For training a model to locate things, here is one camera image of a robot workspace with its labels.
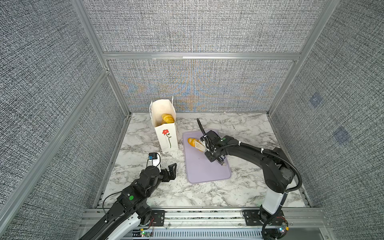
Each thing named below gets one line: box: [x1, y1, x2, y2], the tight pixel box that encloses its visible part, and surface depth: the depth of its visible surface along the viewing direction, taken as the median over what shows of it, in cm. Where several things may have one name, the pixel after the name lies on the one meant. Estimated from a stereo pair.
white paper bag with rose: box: [149, 96, 179, 153], surface depth 92 cm
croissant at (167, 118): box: [161, 113, 175, 125], surface depth 96 cm
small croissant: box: [187, 138, 199, 147], surface depth 98 cm
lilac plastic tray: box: [182, 130, 232, 184], surface depth 91 cm
